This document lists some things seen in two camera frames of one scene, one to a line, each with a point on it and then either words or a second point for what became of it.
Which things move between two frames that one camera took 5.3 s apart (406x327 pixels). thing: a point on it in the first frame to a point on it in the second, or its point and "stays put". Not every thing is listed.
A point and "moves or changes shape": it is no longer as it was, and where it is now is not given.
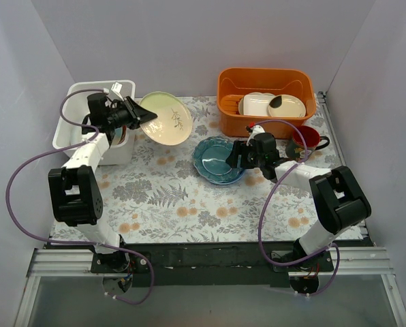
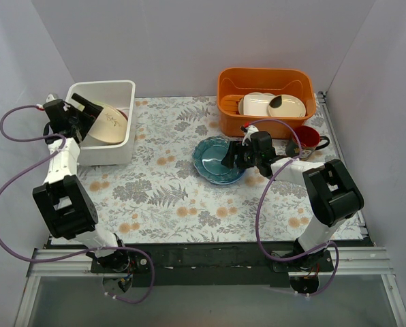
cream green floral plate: [173, 124] moves or changes shape
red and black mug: [295, 148] stays put
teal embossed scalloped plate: [210, 161] stays put
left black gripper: [132, 113] to [79, 117]
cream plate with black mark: [286, 106] stays put
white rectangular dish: [257, 104] stays put
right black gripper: [241, 154] stays put
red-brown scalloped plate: [123, 134] moves or changes shape
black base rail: [212, 264] stays put
